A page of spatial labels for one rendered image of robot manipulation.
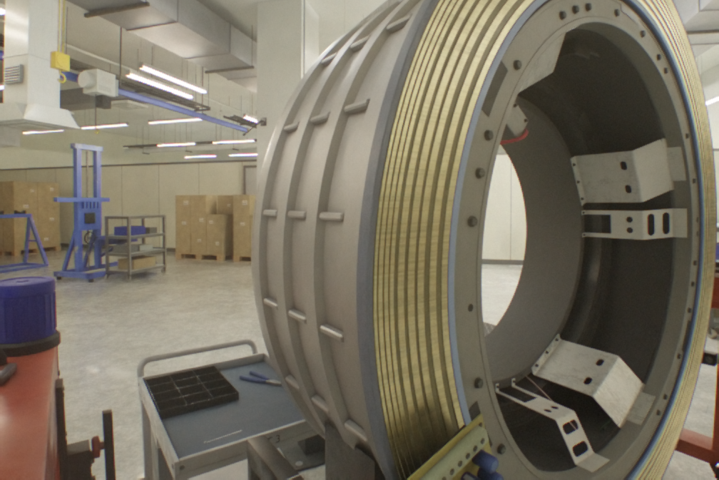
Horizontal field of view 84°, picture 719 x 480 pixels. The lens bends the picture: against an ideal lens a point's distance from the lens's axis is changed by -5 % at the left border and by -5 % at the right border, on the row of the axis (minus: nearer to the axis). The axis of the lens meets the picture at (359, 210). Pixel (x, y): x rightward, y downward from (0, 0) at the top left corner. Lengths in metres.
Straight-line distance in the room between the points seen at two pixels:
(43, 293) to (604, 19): 1.30
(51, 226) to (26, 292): 11.84
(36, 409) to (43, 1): 4.55
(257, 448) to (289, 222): 0.37
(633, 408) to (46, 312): 1.46
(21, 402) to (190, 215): 9.01
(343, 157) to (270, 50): 5.94
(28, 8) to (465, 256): 4.70
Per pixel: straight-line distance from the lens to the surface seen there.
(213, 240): 9.43
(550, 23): 0.89
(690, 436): 2.43
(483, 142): 0.68
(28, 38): 4.90
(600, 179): 1.54
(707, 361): 2.21
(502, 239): 8.90
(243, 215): 9.00
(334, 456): 0.91
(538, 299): 1.60
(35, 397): 0.84
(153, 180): 11.84
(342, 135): 0.70
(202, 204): 9.55
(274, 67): 6.48
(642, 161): 1.50
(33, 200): 12.59
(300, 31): 6.48
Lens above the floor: 1.27
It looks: 1 degrees down
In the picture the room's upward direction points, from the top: straight up
